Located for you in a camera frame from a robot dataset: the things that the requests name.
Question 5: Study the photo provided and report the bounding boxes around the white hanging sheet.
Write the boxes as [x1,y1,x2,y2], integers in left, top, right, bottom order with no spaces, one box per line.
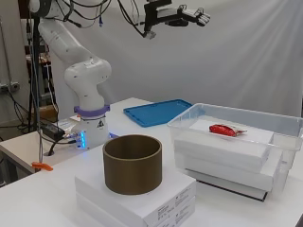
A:
[46,0,303,118]

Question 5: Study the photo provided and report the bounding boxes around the blue plastic lid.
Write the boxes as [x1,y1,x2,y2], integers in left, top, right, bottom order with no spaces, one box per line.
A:
[122,98,194,129]

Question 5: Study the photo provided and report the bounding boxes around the brown round tub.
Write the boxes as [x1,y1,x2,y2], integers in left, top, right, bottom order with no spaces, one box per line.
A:
[102,133,164,196]

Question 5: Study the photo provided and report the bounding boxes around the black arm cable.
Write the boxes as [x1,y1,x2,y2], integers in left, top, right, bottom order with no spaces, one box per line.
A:
[116,0,150,38]

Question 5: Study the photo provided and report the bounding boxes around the brown cardboard box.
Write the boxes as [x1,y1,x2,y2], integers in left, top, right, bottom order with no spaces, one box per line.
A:
[37,104,59,123]

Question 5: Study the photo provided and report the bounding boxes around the black stand pole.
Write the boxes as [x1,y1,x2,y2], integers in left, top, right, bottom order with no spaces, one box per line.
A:
[29,15,42,133]

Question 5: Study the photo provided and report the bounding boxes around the red packet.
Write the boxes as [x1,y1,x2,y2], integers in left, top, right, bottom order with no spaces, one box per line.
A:
[208,123,248,138]

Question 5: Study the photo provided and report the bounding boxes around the white flat box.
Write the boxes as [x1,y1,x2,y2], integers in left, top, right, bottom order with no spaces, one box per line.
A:
[74,160,198,227]
[174,150,282,193]
[173,117,276,174]
[75,192,197,227]

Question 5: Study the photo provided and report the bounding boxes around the orange clamp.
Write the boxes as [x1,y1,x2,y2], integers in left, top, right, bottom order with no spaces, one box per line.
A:
[30,161,54,172]

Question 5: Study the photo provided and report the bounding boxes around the flat box with black base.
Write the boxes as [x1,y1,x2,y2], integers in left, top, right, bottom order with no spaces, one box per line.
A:
[185,169,270,202]

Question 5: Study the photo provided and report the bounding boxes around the black power adapter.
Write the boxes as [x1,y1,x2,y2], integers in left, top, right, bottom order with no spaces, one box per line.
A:
[40,121,66,142]

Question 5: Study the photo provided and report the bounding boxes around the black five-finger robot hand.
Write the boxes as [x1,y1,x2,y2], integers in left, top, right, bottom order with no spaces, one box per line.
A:
[155,4,212,28]

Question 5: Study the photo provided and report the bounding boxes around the clear plastic box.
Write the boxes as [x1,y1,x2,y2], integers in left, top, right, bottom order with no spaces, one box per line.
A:
[167,102,303,199]

